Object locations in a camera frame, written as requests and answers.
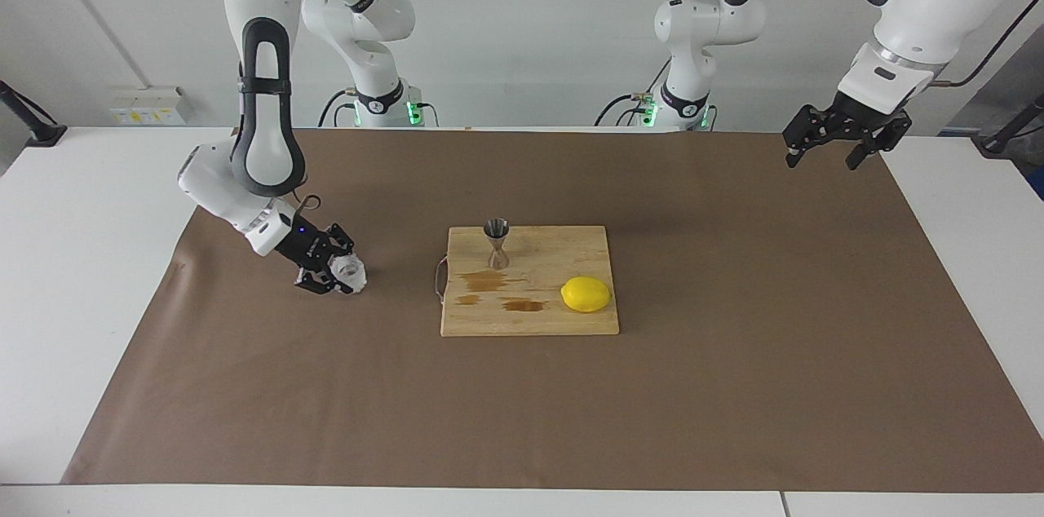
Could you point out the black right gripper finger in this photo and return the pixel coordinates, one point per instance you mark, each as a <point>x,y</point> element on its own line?
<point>341,238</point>
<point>314,285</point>

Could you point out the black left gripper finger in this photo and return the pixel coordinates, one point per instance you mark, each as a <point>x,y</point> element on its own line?
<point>810,127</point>
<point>891,136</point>

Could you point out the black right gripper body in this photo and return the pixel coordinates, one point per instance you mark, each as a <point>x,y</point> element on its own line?
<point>303,248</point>

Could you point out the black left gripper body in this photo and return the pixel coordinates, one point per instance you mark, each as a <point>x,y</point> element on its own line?
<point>860,116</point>

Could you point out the clear textured glass cup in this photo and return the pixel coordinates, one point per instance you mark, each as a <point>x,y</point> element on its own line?
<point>352,272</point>

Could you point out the steel double jigger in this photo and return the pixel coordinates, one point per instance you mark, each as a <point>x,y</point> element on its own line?
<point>497,260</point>

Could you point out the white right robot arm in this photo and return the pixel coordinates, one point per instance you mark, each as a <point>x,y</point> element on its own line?
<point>265,134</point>

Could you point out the grey partition panel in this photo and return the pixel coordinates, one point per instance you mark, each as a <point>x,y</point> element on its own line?
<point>991,105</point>

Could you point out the brown paper table mat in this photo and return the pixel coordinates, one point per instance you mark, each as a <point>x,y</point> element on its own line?
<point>326,403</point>

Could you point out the blue object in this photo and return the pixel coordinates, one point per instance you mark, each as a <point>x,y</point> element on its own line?
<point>1039,183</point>

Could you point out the wooden cutting board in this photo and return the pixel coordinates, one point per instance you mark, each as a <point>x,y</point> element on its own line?
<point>555,256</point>

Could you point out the yellow lemon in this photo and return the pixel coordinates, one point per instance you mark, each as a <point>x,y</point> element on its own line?
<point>586,294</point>

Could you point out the black camera stand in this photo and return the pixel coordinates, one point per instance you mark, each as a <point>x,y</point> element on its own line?
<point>999,143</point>
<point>41,132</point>

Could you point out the white wall socket strip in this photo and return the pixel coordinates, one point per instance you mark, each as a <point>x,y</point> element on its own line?
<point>147,105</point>

